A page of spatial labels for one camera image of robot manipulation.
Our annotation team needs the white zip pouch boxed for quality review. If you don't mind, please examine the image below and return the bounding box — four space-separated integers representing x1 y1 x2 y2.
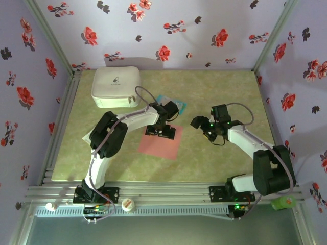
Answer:
91 66 142 109

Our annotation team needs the grey right arm cable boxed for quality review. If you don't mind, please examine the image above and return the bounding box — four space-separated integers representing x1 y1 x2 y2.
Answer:
226 102 297 222

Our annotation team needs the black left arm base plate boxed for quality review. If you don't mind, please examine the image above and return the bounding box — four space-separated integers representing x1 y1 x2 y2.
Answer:
73 187 120 204

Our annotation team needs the aluminium frame leg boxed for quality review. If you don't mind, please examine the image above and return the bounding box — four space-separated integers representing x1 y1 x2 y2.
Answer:
9 203 38 245
291 204 317 245

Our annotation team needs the grey slotted cable duct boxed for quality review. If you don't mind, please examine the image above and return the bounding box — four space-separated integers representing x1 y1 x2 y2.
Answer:
34 205 230 218

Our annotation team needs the grey left arm cable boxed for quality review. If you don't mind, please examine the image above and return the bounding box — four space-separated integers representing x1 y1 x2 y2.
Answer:
82 86 158 224

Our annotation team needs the long aluminium frame rail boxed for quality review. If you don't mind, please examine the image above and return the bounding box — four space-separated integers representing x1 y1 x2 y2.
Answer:
25 181 306 204

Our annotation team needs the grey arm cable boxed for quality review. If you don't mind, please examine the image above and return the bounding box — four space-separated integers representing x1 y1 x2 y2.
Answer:
226 102 297 222
82 86 158 224

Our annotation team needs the aluminium frame post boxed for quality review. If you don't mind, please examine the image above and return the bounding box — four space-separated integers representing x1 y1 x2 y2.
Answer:
251 0 300 72
22 0 80 77

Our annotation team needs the black right camera cable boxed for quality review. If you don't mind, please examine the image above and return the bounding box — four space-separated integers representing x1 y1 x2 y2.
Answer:
211 136 227 147

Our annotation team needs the green bottle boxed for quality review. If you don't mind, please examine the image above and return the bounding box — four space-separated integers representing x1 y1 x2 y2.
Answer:
270 195 297 211

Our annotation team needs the blue wipes packet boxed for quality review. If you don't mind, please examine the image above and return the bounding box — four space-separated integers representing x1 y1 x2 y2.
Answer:
155 94 188 115

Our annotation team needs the small electronics board with wires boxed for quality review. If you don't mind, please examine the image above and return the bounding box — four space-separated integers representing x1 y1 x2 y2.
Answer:
228 203 250 212
83 204 109 215

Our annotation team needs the pink square paper sheet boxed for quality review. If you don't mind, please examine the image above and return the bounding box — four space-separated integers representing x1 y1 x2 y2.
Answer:
137 124 183 161

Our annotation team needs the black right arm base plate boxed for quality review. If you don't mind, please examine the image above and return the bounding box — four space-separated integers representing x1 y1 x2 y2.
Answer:
208 185 256 202

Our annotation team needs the white flat packet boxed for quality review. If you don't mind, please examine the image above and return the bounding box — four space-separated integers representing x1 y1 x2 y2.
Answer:
82 127 97 146

